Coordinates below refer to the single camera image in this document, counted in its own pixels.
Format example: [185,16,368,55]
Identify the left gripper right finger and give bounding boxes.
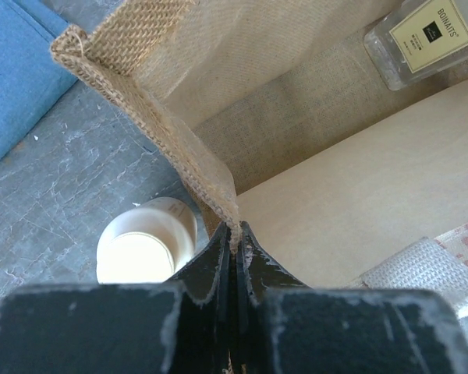
[233,223,468,373]

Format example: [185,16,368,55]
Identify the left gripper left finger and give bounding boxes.
[0,225,230,373]

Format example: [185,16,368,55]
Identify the brown canvas tote bag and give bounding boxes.
[51,1,468,309]

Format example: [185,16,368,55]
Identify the clear square perfume bottle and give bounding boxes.
[363,0,468,91]

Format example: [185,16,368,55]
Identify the peach lotion bottle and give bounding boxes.
[96,197,197,284]

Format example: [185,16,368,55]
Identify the blue cloth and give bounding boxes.
[0,1,76,160]

